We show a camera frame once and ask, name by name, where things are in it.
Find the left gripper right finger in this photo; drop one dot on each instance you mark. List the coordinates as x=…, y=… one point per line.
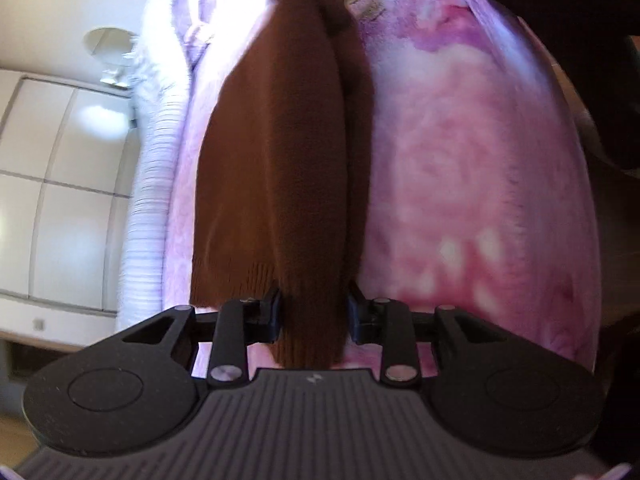
x=388, y=324

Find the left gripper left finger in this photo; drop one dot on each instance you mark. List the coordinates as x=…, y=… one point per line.
x=241, y=323

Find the brown knitted button vest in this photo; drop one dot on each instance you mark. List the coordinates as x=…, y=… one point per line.
x=282, y=186

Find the pink floral fleece blanket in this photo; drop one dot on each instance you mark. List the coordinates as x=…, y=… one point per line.
x=480, y=195

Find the white wardrobe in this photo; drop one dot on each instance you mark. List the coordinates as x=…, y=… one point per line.
x=68, y=155

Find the striped lavender duvet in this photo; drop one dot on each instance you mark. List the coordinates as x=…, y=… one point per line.
x=162, y=88

